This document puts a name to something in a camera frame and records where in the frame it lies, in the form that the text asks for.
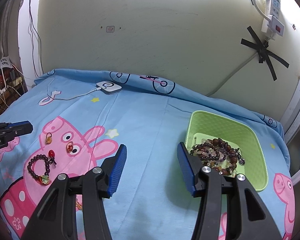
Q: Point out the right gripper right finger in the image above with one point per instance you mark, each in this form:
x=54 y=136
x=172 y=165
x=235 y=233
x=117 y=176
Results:
x=247 y=215

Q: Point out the white power strip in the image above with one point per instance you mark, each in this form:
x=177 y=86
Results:
x=274 y=27

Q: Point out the red bead pendant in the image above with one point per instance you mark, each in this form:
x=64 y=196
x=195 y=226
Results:
x=51 y=155

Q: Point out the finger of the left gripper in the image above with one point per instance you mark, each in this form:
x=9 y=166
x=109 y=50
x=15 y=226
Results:
x=9 y=131

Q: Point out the amber ring pendant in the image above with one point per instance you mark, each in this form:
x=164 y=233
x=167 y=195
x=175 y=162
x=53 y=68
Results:
x=48 y=138

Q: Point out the green plastic basket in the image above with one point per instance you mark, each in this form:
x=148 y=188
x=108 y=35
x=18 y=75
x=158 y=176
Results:
x=206 y=125

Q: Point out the white square charger device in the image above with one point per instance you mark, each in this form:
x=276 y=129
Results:
x=108 y=87

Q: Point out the blue cartoon pig bedsheet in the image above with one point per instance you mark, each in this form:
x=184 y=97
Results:
x=150 y=116

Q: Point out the orange round pendant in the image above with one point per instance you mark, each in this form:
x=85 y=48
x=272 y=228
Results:
x=69 y=147

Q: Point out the cluttered side shelf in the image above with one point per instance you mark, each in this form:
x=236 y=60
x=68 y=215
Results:
x=12 y=85

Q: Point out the black tape cross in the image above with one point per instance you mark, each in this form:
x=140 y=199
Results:
x=263 y=53

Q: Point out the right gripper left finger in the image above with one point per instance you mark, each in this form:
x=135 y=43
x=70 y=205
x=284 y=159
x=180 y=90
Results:
x=55 y=215

